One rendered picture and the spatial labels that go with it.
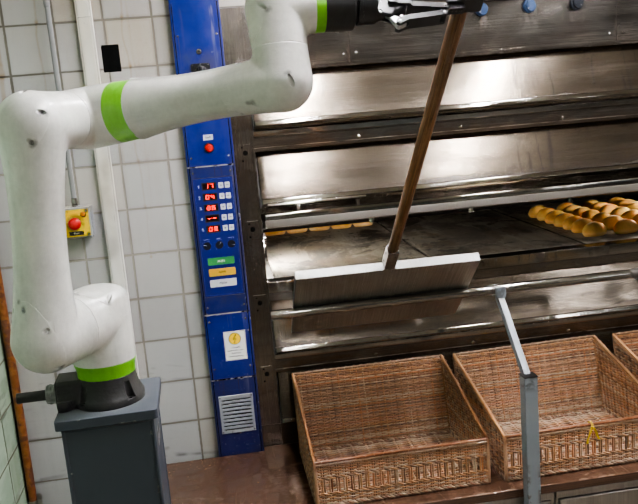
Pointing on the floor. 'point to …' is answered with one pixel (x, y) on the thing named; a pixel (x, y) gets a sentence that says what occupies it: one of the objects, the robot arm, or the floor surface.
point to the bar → (509, 339)
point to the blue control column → (183, 13)
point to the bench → (273, 481)
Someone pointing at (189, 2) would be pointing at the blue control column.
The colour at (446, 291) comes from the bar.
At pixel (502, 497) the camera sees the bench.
